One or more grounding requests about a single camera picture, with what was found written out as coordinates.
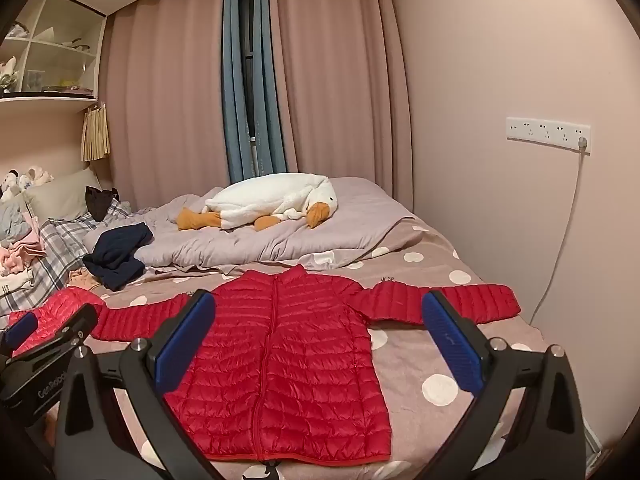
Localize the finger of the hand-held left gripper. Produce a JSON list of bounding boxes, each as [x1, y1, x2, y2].
[[0, 312, 40, 356], [10, 304, 98, 361]]

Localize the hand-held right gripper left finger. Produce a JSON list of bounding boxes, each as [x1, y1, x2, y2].
[[52, 289, 236, 480]]

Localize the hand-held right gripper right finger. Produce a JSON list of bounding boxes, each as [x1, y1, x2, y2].
[[421, 290, 587, 480]]

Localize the red puffer jacket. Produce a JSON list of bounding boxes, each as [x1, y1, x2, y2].
[[7, 287, 106, 358], [92, 264, 522, 463]]

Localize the pile of pink clothes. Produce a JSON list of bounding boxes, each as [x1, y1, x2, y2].
[[0, 217, 46, 278]]

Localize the peach garment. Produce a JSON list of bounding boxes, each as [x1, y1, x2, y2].
[[67, 269, 106, 291]]

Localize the white cloth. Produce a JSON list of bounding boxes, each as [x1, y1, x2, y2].
[[0, 267, 36, 301]]

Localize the polka dot bed sheet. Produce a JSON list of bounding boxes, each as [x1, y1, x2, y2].
[[45, 220, 601, 480]]

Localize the navy garment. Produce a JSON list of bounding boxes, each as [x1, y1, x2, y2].
[[82, 222, 154, 292]]

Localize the plaid blanket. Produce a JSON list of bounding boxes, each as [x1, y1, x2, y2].
[[0, 197, 133, 316]]

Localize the light blue garment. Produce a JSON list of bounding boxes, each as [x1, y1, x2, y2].
[[0, 205, 31, 241]]

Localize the grey duvet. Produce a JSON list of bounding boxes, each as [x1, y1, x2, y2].
[[132, 176, 416, 273]]

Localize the dark brown garment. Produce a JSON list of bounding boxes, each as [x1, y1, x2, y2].
[[85, 185, 120, 222]]

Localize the beige pillow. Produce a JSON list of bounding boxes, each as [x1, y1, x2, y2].
[[22, 167, 103, 221]]

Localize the spotted plush toy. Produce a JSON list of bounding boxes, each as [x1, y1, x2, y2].
[[0, 170, 23, 201]]

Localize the white goose plush toy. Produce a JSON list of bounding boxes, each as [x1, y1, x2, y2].
[[177, 172, 336, 233]]

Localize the beige fringed hanging cloth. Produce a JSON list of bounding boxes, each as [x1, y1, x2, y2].
[[81, 102, 112, 162]]

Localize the white shelf unit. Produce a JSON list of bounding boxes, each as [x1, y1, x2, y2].
[[0, 0, 107, 116]]

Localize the pink curtain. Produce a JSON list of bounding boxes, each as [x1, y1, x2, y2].
[[100, 0, 236, 211], [267, 0, 416, 213]]

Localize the blue curtain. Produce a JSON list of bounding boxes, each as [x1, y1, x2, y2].
[[221, 0, 251, 186], [252, 0, 290, 173]]

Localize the white wall power strip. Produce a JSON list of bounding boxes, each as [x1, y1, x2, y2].
[[506, 116, 592, 155]]

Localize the white plug with cable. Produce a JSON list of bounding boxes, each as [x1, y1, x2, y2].
[[529, 135, 589, 328]]

